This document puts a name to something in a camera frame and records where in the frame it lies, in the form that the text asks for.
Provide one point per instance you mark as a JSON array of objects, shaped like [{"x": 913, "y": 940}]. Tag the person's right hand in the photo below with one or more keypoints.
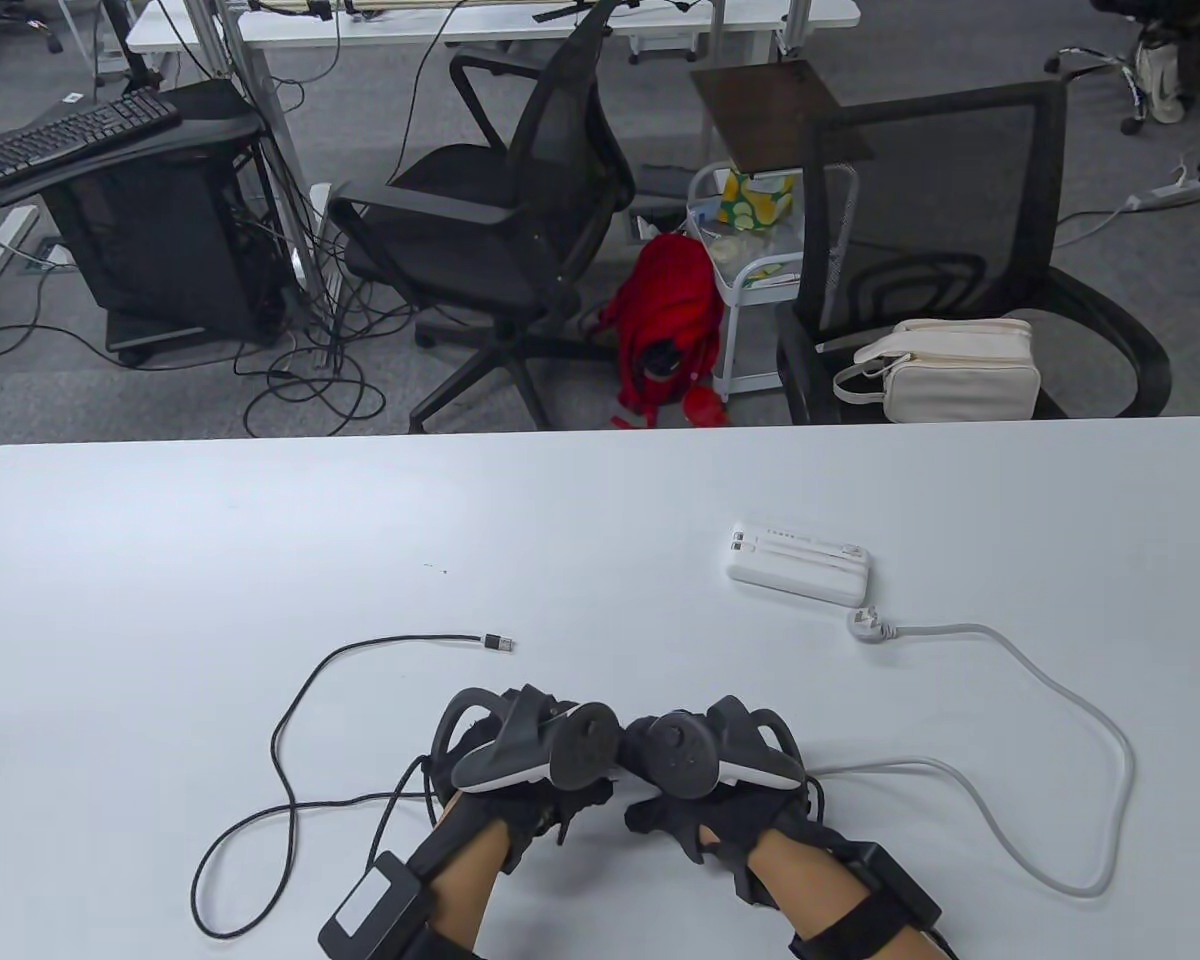
[{"x": 690, "y": 825}]

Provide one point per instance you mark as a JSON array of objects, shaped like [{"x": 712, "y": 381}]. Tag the person's left hand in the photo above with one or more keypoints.
[{"x": 530, "y": 815}]

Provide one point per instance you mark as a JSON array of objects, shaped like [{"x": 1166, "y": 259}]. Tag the white battery pack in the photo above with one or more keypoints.
[{"x": 800, "y": 565}]

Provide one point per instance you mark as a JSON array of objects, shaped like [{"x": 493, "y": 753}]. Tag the person's right forearm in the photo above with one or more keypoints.
[{"x": 810, "y": 885}]

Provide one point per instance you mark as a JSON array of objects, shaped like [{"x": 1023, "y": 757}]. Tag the person's left forearm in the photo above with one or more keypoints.
[{"x": 465, "y": 885}]

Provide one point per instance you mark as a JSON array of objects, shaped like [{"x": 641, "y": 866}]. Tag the green yellow tissue pack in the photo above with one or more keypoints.
[{"x": 750, "y": 205}]

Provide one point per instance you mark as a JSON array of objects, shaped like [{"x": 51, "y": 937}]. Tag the black and white controller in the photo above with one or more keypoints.
[
  {"x": 580, "y": 745},
  {"x": 685, "y": 750}
]

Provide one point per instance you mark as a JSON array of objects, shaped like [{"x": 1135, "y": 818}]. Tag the black wrist sensor box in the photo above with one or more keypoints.
[
  {"x": 890, "y": 880},
  {"x": 375, "y": 905}
]

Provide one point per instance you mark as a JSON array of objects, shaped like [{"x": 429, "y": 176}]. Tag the cream handbag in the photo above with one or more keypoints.
[{"x": 960, "y": 375}]

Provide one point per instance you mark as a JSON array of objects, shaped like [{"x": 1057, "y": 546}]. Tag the white trolley cart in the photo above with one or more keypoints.
[{"x": 750, "y": 295}]

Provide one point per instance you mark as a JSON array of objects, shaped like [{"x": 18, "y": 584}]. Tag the red backpack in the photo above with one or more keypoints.
[{"x": 670, "y": 290}]

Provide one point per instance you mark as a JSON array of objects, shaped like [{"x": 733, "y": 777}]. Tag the black swivel office chair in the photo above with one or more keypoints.
[{"x": 480, "y": 240}]

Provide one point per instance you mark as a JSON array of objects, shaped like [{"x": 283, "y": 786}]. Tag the black mesh armchair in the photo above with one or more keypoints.
[{"x": 1120, "y": 345}]

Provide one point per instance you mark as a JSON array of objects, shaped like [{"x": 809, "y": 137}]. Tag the black computer tower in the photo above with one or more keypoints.
[{"x": 150, "y": 240}]

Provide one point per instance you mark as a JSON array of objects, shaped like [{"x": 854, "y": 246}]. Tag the brown side table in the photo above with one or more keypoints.
[{"x": 770, "y": 110}]

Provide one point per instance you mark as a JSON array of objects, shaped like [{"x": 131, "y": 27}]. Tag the black keyboard stand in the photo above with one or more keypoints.
[{"x": 210, "y": 125}]

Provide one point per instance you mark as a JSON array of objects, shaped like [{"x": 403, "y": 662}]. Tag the white desk leg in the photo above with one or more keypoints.
[{"x": 0, "y": 250}]

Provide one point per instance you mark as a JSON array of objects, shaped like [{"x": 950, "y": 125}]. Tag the white floor power strip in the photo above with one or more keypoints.
[{"x": 1170, "y": 193}]

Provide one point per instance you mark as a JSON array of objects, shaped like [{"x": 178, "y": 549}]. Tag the white background desk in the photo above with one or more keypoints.
[{"x": 380, "y": 25}]

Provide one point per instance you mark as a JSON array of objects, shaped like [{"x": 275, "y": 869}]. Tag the black keyboard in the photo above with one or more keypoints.
[{"x": 70, "y": 135}]

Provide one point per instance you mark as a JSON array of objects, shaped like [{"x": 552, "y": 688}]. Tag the chrome base office chair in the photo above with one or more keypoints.
[{"x": 1090, "y": 62}]

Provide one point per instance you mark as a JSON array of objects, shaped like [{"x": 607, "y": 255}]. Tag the white hanging bag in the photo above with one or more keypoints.
[{"x": 1158, "y": 80}]

